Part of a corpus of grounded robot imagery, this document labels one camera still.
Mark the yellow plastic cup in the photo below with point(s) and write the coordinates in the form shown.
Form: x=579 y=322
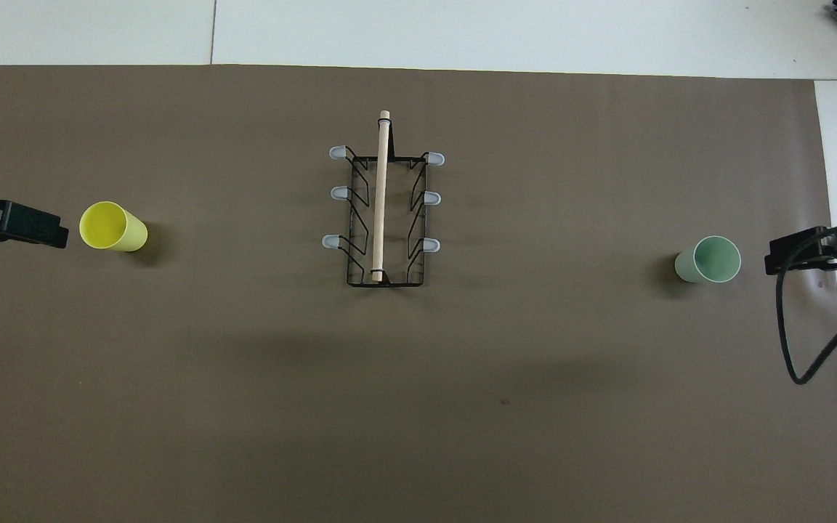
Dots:
x=117 y=229

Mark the brown table mat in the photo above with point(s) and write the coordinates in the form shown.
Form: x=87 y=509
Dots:
x=244 y=363

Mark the light green plastic cup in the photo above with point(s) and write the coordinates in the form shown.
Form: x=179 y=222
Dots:
x=716 y=259

